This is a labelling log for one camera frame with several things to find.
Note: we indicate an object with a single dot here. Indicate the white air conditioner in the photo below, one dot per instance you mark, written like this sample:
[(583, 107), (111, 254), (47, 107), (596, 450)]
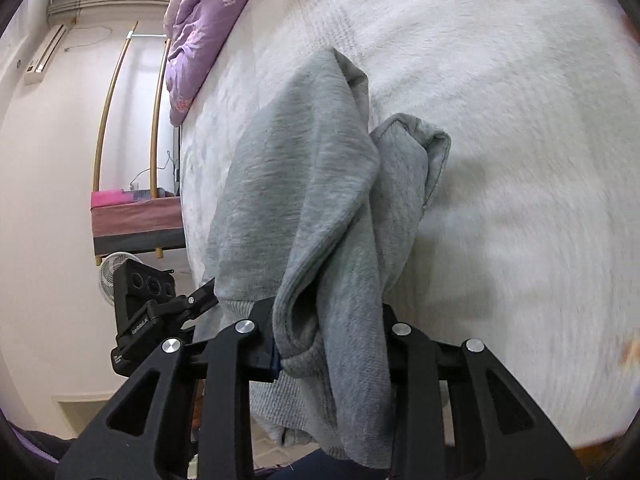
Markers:
[(45, 55)]

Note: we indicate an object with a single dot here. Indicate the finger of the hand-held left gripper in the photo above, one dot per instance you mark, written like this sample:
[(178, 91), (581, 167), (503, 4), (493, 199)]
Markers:
[(195, 302)]

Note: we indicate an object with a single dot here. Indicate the bed with pale floral sheet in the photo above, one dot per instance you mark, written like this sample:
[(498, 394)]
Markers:
[(500, 160)]

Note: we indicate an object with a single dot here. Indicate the person's dark blue pants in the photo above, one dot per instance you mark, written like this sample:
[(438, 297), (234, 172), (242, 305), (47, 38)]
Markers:
[(310, 467)]

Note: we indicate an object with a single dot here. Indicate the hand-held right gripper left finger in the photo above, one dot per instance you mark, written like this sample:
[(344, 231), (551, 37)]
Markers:
[(262, 355)]

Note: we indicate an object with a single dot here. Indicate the white barre post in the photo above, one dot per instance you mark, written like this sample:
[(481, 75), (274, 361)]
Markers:
[(147, 35)]

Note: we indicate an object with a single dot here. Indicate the grey zip hoodie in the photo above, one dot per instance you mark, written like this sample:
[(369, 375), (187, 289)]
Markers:
[(300, 185)]

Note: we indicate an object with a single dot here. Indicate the purple floral quilt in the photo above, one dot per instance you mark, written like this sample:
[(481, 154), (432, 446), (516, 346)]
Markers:
[(205, 25)]

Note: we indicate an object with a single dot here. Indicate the pink striped towel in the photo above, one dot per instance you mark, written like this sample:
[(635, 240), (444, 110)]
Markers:
[(135, 220)]

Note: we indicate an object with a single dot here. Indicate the white standing fan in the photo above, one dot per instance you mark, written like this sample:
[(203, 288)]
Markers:
[(107, 280)]

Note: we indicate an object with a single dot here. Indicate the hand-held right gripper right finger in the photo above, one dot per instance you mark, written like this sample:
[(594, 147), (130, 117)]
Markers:
[(400, 355)]

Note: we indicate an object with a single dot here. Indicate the wooden barre rail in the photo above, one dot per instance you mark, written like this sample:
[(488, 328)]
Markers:
[(154, 125), (102, 130)]

